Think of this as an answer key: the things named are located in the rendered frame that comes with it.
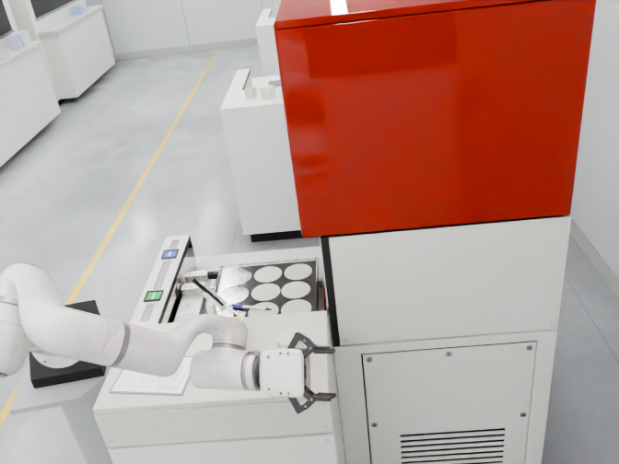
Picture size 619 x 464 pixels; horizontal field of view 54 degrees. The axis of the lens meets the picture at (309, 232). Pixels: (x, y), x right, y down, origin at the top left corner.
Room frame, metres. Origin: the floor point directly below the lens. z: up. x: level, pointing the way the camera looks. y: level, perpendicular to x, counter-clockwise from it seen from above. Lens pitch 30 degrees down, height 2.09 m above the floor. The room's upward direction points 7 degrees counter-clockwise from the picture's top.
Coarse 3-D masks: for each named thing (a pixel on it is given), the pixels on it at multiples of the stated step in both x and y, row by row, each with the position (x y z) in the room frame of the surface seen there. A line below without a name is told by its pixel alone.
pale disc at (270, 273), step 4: (264, 268) 1.85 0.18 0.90; (268, 268) 1.85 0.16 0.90; (272, 268) 1.84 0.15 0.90; (276, 268) 1.84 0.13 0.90; (256, 272) 1.83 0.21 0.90; (260, 272) 1.83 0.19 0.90; (264, 272) 1.83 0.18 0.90; (268, 272) 1.82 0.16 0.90; (272, 272) 1.82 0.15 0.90; (276, 272) 1.82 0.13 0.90; (280, 272) 1.81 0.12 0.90; (256, 276) 1.80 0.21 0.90; (260, 276) 1.80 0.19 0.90; (264, 276) 1.80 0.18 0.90; (268, 276) 1.79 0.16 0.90; (272, 276) 1.79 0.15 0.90; (276, 276) 1.79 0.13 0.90; (260, 280) 1.78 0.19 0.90; (264, 280) 1.77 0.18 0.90; (268, 280) 1.77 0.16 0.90; (272, 280) 1.77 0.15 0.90
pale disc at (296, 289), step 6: (294, 282) 1.74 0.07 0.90; (300, 282) 1.73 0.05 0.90; (282, 288) 1.71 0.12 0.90; (288, 288) 1.70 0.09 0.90; (294, 288) 1.70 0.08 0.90; (300, 288) 1.69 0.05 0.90; (306, 288) 1.69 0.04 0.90; (282, 294) 1.67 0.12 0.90; (288, 294) 1.67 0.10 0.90; (294, 294) 1.67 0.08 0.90; (300, 294) 1.66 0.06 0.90; (306, 294) 1.66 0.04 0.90
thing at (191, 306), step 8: (208, 280) 1.85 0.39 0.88; (184, 296) 1.76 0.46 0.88; (192, 296) 1.76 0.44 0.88; (200, 296) 1.75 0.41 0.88; (184, 304) 1.72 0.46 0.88; (192, 304) 1.71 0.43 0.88; (200, 304) 1.71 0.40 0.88; (184, 312) 1.67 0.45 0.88; (192, 312) 1.66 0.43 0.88; (200, 312) 1.67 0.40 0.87; (176, 320) 1.63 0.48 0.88; (184, 320) 1.62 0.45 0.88
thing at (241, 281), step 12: (276, 264) 1.86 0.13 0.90; (288, 264) 1.85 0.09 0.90; (312, 264) 1.83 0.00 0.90; (228, 276) 1.83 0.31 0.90; (240, 276) 1.82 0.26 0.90; (252, 276) 1.81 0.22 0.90; (312, 276) 1.76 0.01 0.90; (228, 288) 1.75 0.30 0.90; (240, 288) 1.74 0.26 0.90; (252, 288) 1.73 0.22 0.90; (312, 288) 1.69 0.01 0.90; (228, 300) 1.68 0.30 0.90; (240, 300) 1.67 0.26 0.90; (252, 300) 1.66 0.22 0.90; (276, 300) 1.64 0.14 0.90; (288, 300) 1.63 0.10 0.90; (312, 300) 1.62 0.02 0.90; (228, 312) 1.61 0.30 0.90; (240, 312) 1.60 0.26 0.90
